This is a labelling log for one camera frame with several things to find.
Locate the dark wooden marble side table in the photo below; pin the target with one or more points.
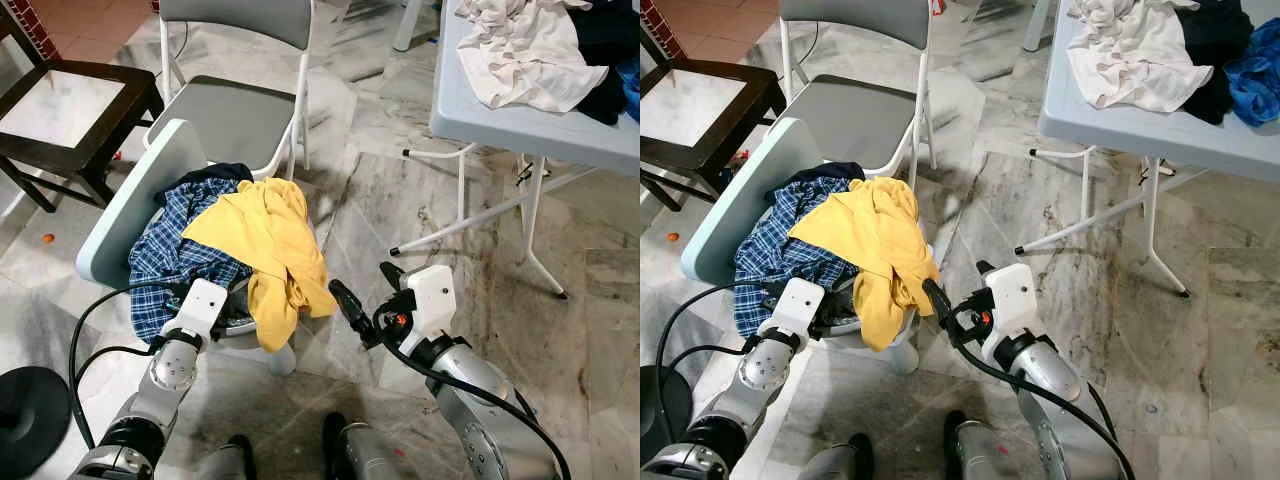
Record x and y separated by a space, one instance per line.
60 105
700 105

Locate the grey folding table white legs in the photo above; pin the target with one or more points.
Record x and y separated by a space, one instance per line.
520 120
1140 130

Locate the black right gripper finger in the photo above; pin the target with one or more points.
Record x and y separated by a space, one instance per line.
986 269
940 305
393 275
350 310

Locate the pale plastic chair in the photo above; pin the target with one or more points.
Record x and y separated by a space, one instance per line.
740 200
130 200

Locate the yellow shirt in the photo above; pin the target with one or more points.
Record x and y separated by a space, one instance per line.
870 240
265 240

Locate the blue plaid shirt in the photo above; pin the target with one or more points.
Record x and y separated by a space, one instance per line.
170 260
775 260

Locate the dark navy crumpled garment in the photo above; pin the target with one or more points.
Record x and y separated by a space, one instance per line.
1215 35
605 30

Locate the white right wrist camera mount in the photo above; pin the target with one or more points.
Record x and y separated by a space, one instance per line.
432 300
1010 300

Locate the silver left robot leg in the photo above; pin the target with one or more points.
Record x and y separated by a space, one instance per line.
835 462
225 462

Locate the navy folded garment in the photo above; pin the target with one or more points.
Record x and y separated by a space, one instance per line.
825 173
215 173

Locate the grey folding chair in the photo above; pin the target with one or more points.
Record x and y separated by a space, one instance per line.
850 115
235 115

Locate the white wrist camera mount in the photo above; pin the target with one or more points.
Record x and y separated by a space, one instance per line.
1010 300
795 305
432 300
200 305

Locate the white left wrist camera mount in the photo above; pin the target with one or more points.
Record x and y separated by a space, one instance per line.
200 305
795 305

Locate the black round stand base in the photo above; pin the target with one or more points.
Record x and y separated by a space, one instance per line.
660 410
30 420

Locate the white crumpled garment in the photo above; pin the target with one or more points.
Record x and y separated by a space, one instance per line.
520 55
1130 55

